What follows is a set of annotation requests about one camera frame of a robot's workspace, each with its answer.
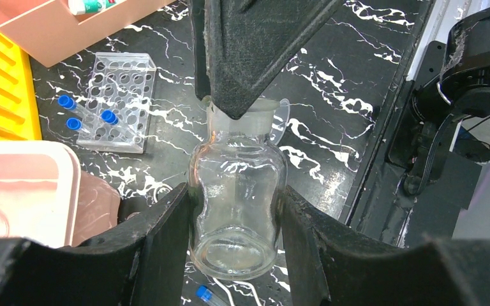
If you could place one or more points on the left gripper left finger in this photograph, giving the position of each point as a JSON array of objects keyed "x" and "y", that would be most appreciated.
[{"x": 139, "y": 262}]

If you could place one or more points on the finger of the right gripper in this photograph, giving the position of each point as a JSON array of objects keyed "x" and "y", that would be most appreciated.
[
  {"x": 248, "y": 42},
  {"x": 197, "y": 17}
]

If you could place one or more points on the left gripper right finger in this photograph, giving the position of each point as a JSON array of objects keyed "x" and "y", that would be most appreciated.
[{"x": 331, "y": 264}]

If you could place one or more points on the clear glass bottle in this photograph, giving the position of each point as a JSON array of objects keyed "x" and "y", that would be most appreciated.
[{"x": 236, "y": 180}]

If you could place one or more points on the blue cap tube on table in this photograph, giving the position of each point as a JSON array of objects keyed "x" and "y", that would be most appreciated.
[{"x": 210, "y": 298}]

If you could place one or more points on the clear plastic funnel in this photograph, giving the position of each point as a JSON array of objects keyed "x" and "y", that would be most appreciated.
[{"x": 280, "y": 121}]

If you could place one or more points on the clear acrylic tube rack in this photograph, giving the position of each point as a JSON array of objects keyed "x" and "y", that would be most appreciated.
[{"x": 123, "y": 83}]

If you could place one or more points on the pink plastic bin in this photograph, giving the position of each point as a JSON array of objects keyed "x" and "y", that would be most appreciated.
[{"x": 49, "y": 199}]

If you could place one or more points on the blue cap tube in rack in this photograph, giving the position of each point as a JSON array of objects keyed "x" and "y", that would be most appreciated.
[{"x": 69, "y": 104}]

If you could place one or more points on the green white tube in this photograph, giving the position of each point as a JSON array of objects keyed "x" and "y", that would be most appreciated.
[{"x": 82, "y": 7}]

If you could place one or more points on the pink desk organizer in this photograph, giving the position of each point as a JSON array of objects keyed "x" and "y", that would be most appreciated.
[{"x": 50, "y": 33}]

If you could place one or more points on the yellow test tube rack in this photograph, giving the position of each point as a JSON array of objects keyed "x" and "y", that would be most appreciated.
[{"x": 19, "y": 118}]

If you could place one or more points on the metal wire tongs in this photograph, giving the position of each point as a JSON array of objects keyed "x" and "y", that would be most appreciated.
[{"x": 232, "y": 292}]

